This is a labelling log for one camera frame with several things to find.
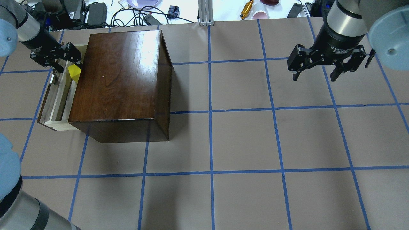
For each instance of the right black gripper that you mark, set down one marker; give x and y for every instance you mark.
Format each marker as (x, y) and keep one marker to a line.
(334, 42)

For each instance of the gold metal cylinder tool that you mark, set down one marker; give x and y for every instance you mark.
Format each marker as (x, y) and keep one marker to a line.
(246, 9)

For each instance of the dark wooden drawer cabinet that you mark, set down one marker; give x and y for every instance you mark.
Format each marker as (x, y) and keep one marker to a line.
(124, 89)

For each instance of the black power adapter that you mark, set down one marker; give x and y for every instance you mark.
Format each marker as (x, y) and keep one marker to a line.
(295, 10)

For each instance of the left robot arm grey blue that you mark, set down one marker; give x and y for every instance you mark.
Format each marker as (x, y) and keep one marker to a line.
(20, 94)

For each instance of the small blue black device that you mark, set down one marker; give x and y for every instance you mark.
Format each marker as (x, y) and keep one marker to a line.
(173, 12)

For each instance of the black laptop charger brick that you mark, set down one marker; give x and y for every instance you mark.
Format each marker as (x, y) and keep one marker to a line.
(96, 13)

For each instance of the yellow cube block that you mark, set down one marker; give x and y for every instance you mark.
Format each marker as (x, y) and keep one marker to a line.
(74, 72)

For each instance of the wooden drawer with white handle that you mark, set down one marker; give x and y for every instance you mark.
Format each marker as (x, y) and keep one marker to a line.
(58, 99)

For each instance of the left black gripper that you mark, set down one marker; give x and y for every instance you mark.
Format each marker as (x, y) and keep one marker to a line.
(40, 43)

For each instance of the aluminium frame post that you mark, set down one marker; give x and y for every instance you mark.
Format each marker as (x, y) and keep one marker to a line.
(205, 10)

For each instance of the purple plate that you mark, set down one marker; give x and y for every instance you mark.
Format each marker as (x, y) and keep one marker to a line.
(139, 4)

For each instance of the red mango fruit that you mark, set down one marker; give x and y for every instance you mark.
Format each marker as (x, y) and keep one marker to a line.
(270, 2)

